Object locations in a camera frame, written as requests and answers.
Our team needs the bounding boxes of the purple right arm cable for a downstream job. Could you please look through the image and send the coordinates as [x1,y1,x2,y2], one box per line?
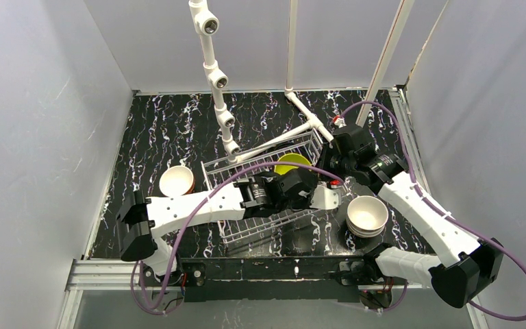
[335,100,526,322]

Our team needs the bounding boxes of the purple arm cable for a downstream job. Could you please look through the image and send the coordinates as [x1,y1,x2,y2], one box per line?
[335,100,526,322]
[129,161,346,317]

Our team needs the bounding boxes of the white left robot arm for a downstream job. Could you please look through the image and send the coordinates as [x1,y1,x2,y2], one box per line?
[116,167,325,276]

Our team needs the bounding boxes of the pale grey bowl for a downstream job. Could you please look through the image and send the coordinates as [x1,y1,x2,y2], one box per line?
[346,219,387,238]

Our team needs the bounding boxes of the white PVC pipe frame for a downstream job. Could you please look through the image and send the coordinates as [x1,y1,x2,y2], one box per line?
[188,0,416,165]

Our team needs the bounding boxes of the beige bowl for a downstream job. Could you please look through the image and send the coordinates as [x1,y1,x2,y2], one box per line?
[346,195,389,222]

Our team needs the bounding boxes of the white bowl with brown outside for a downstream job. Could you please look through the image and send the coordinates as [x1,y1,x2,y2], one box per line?
[159,165,195,197]

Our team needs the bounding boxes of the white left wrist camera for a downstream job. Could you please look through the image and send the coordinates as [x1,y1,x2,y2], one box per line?
[310,183,342,210]

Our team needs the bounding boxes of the white wire dish rack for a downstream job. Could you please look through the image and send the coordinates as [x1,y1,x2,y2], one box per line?
[201,130,348,244]

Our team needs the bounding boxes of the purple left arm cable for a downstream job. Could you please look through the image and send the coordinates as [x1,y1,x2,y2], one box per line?
[129,161,346,317]

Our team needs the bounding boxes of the yellow-green bowl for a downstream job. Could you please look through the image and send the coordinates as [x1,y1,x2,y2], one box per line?
[273,153,312,175]

